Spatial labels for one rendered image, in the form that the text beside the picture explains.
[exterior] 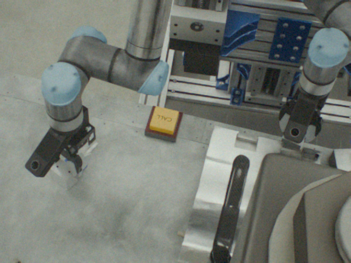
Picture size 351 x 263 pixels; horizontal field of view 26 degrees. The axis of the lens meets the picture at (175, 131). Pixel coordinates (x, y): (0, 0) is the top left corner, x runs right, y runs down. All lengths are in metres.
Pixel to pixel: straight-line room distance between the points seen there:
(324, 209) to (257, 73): 1.98
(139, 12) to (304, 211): 1.08
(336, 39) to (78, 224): 0.71
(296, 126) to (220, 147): 0.19
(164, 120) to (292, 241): 1.43
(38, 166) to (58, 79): 0.24
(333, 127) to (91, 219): 1.17
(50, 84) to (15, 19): 1.69
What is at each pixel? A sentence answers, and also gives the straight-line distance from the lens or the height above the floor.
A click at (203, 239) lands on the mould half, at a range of 1.60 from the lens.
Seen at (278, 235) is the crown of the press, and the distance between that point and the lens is 0.42.
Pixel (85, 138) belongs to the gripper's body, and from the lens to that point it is 1.65.
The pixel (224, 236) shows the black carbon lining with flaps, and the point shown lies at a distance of 1.62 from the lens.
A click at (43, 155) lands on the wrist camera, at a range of 1.62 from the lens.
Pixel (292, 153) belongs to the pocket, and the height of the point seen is 0.86.
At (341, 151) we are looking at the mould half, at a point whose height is 0.85.
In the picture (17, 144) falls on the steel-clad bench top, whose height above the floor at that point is 0.80.
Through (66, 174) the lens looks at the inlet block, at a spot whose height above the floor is 0.85.
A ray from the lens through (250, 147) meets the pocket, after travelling 1.79.
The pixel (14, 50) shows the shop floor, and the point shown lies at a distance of 3.04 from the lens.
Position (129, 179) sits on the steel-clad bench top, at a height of 0.80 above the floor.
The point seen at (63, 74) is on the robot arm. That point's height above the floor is 1.20.
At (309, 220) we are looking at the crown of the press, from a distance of 0.39.
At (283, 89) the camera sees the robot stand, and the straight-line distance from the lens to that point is 2.43.
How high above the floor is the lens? 2.39
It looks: 59 degrees down
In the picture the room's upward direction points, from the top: 6 degrees clockwise
